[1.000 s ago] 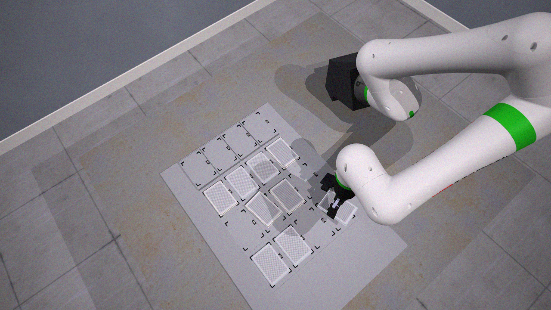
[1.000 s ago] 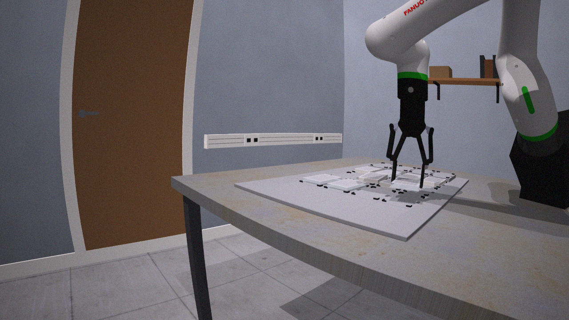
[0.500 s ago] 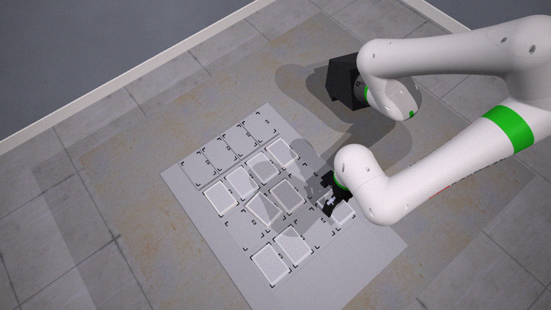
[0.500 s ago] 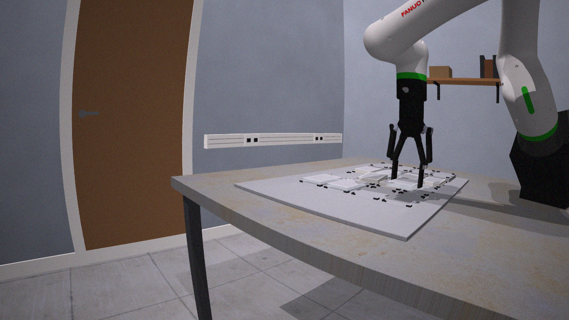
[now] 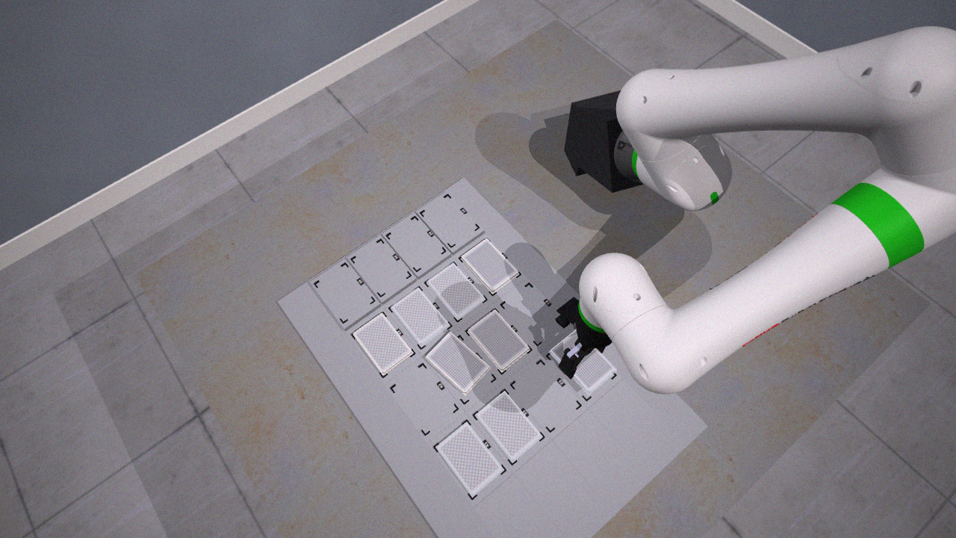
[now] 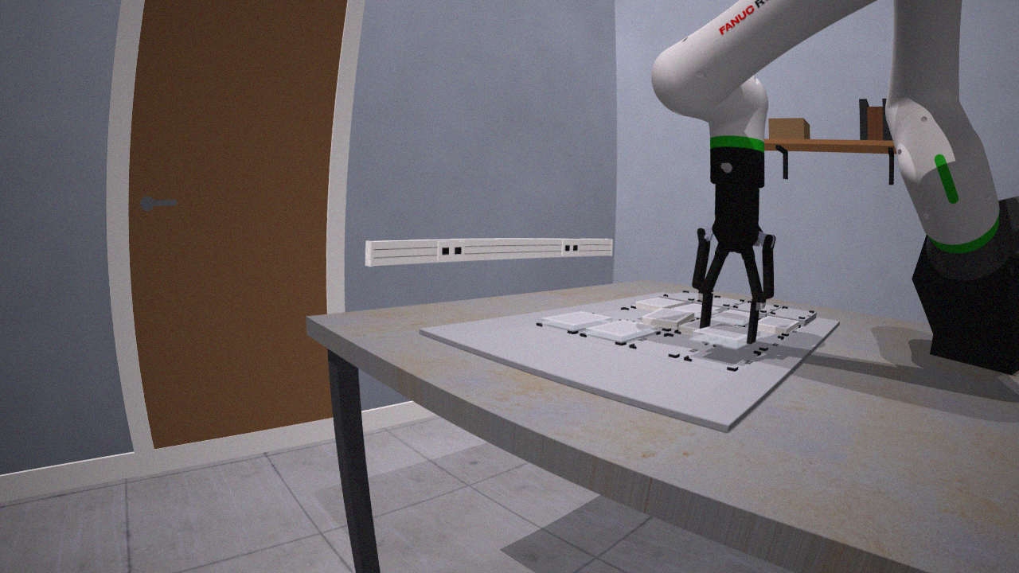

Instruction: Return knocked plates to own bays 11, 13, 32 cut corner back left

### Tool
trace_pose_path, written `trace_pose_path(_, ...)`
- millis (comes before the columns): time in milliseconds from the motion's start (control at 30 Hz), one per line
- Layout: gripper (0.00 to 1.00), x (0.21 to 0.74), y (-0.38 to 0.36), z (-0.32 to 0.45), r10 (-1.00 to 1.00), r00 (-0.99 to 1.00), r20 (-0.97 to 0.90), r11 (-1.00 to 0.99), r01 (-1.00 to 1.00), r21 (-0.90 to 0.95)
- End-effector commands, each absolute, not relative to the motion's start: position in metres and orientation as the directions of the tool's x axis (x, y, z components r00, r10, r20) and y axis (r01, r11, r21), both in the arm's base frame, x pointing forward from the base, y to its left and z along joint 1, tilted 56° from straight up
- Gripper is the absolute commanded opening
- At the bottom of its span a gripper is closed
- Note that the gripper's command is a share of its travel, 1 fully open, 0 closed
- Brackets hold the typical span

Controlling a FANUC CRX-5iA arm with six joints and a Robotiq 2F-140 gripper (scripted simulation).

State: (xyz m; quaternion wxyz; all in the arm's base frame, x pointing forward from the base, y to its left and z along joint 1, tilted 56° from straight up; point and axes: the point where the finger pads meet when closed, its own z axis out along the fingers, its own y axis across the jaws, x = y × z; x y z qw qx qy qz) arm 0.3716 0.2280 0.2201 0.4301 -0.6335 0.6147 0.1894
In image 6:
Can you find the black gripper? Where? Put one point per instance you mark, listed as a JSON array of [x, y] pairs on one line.
[[735, 235]]

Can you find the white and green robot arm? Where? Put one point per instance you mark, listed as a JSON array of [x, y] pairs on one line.
[[942, 162]]

